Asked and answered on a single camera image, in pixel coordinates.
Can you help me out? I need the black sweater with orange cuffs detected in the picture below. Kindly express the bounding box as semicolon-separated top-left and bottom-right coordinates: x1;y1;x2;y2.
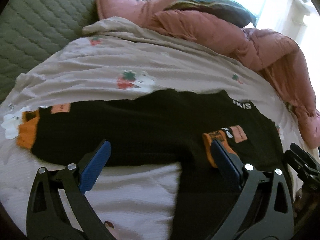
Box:
17;89;291;239

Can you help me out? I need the pink ruffled pillow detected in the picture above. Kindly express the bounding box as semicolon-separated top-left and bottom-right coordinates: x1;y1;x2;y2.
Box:
95;0;155;25

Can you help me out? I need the dark multicolour striped cloth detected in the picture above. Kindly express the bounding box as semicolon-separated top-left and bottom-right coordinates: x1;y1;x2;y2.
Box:
164;0;257;28

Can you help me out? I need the pink puffy duvet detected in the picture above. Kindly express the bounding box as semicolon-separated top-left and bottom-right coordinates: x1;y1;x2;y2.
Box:
142;0;319;148

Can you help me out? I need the pink strawberry print bedsheet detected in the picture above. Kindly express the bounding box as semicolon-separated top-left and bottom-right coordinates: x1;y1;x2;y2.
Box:
1;11;319;239

